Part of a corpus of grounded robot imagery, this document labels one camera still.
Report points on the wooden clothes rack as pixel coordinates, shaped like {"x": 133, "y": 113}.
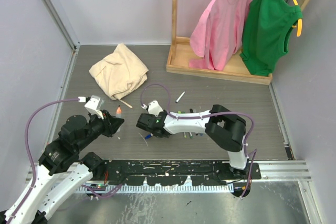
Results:
{"x": 181, "y": 53}

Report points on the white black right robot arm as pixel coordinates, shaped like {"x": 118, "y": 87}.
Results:
{"x": 226, "y": 128}

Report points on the grey highlighter orange tip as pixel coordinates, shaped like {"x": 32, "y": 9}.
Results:
{"x": 118, "y": 115}

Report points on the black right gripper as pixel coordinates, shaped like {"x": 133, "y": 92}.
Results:
{"x": 156, "y": 116}

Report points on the beige cloth bag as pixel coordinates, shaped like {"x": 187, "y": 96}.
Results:
{"x": 119, "y": 73}

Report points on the small blue pen cap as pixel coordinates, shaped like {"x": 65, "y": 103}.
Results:
{"x": 148, "y": 136}

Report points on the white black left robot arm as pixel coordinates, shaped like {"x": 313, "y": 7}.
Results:
{"x": 60, "y": 170}

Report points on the green tank top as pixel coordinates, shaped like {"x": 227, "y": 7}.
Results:
{"x": 261, "y": 57}

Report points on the white marker blue end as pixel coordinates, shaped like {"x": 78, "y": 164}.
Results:
{"x": 180, "y": 96}

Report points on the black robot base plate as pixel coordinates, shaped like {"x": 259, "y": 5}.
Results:
{"x": 169, "y": 173}

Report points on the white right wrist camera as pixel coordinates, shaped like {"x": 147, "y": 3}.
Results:
{"x": 153, "y": 108}

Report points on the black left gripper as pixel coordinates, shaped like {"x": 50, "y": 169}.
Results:
{"x": 111, "y": 123}

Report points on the pink t-shirt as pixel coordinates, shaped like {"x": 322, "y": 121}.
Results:
{"x": 218, "y": 33}

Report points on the aluminium frame rail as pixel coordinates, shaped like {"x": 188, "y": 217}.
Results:
{"x": 59, "y": 16}

